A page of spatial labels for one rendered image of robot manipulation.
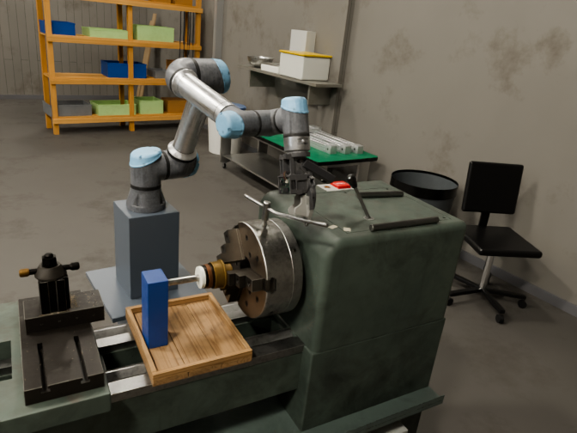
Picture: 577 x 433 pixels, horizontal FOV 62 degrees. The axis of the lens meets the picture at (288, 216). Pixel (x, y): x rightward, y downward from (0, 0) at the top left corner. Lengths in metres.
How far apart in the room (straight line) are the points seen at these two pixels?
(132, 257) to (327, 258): 0.84
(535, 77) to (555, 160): 0.65
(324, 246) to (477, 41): 3.36
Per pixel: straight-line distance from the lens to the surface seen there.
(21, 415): 1.37
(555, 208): 4.22
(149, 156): 1.90
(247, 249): 1.54
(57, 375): 1.38
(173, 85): 1.62
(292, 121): 1.36
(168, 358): 1.53
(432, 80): 4.82
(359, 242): 1.48
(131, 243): 1.94
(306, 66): 5.52
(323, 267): 1.46
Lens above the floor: 1.83
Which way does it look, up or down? 22 degrees down
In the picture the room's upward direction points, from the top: 6 degrees clockwise
